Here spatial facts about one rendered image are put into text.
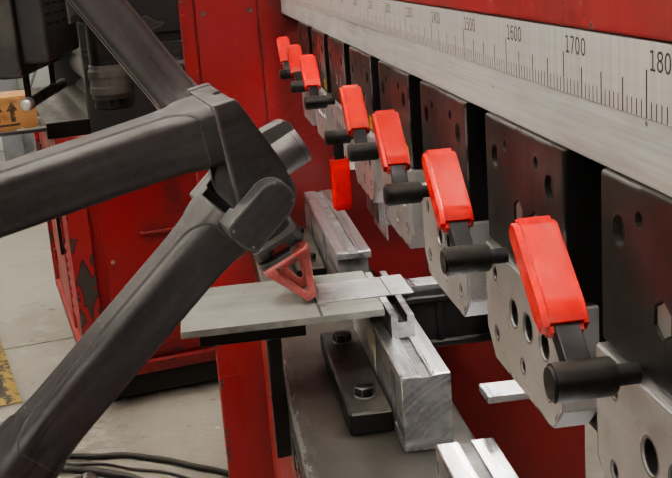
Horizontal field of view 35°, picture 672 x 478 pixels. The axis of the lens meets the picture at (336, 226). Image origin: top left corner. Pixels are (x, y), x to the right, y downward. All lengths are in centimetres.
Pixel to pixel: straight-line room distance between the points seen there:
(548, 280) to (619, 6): 13
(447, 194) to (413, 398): 59
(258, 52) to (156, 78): 91
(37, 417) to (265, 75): 135
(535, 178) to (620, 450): 17
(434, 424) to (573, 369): 79
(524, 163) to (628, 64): 16
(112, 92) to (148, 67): 146
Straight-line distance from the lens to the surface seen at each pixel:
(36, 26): 241
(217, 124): 93
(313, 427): 135
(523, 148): 62
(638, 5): 46
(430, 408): 125
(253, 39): 223
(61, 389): 100
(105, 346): 99
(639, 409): 49
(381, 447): 128
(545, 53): 58
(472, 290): 78
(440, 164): 70
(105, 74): 278
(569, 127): 55
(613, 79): 49
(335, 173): 124
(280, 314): 138
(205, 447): 337
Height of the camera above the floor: 144
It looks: 14 degrees down
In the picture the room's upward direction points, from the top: 4 degrees counter-clockwise
